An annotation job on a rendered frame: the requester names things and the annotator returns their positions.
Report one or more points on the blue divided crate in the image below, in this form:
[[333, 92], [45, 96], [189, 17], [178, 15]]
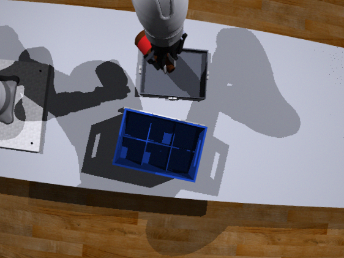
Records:
[[159, 145]]

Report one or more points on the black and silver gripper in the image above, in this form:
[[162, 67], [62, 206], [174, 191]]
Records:
[[161, 53]]

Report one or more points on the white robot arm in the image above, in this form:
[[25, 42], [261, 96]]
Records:
[[162, 21]]

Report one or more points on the brown bottle with red label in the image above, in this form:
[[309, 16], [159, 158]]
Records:
[[144, 46]]

